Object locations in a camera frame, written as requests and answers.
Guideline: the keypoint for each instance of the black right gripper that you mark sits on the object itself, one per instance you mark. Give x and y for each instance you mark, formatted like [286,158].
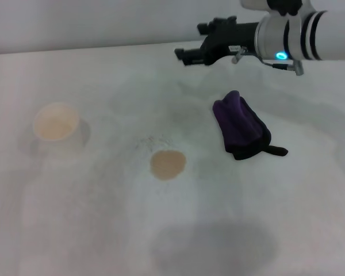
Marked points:
[233,37]

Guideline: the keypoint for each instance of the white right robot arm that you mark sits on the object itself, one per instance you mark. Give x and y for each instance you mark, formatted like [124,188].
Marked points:
[313,34]

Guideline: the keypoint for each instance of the purple rag with black edge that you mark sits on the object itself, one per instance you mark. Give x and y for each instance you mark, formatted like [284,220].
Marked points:
[241,126]

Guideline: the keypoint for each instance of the brown water stain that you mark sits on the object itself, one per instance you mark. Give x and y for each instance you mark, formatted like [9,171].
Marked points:
[168,165]

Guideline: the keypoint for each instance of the white black wrist camera box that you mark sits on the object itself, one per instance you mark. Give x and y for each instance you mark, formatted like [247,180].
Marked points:
[279,6]

